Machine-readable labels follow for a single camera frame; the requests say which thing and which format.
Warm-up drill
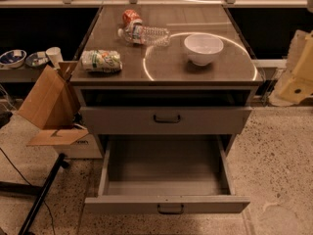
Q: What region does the white ceramic bowl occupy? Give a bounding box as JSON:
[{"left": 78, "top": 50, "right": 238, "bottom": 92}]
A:
[{"left": 184, "top": 33, "right": 224, "bottom": 66}]

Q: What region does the black stand leg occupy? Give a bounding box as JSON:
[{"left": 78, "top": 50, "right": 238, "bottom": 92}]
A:
[{"left": 0, "top": 154, "right": 69, "bottom": 235}]

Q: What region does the open cardboard box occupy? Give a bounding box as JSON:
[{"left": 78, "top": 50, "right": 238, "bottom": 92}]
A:
[{"left": 18, "top": 62, "right": 103, "bottom": 159}]

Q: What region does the blue white bowl left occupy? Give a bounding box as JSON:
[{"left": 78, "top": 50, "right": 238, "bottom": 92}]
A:
[{"left": 0, "top": 49, "right": 26, "bottom": 69}]

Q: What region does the blue white bowl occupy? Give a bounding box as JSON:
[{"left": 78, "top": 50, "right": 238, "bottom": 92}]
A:
[
  {"left": 0, "top": 49, "right": 26, "bottom": 69},
  {"left": 25, "top": 51, "right": 49, "bottom": 69}
]

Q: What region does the green white chip bag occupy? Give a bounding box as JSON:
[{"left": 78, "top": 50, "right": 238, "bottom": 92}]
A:
[{"left": 80, "top": 50, "right": 122, "bottom": 73}]

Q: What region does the red soda can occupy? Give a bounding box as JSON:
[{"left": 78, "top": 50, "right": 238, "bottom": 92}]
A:
[{"left": 122, "top": 9, "right": 143, "bottom": 26}]

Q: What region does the black floor cable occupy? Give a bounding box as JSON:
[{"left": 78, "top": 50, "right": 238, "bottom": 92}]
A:
[{"left": 0, "top": 147, "right": 57, "bottom": 235}]

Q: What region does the grey drawer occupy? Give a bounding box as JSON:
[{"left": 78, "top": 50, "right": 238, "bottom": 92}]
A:
[
  {"left": 85, "top": 135, "right": 249, "bottom": 215},
  {"left": 80, "top": 91, "right": 251, "bottom": 135}
]

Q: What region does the white paper cup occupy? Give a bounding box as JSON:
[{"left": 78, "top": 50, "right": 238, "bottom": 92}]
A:
[{"left": 46, "top": 47, "right": 63, "bottom": 69}]

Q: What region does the grey drawer cabinet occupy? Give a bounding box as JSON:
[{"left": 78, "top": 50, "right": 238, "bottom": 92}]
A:
[{"left": 71, "top": 5, "right": 262, "bottom": 149}]

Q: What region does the grey top drawer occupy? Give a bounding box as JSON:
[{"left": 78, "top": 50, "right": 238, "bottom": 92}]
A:
[{"left": 80, "top": 91, "right": 251, "bottom": 135}]

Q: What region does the blue white bowl right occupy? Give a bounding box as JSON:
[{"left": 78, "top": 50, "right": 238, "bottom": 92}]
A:
[{"left": 25, "top": 51, "right": 49, "bottom": 69}]

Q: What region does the clear plastic water bottle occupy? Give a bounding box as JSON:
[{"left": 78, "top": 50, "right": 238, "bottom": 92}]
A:
[{"left": 117, "top": 24, "right": 170, "bottom": 46}]

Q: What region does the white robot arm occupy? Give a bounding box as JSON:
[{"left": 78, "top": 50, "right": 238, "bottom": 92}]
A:
[{"left": 278, "top": 30, "right": 313, "bottom": 104}]

